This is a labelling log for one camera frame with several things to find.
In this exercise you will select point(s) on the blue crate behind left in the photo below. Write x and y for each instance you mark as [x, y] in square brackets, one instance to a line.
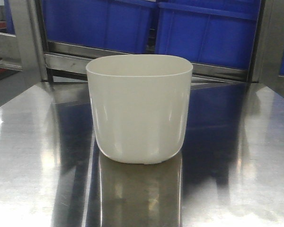
[119, 25]

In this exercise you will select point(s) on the steel shelf frame behind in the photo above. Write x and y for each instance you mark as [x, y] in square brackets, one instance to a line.
[29, 49]

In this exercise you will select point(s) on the blue crate behind right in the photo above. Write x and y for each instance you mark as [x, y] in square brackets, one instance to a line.
[215, 32]

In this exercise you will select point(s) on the blue crate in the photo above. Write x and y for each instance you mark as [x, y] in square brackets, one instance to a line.
[119, 25]
[215, 32]

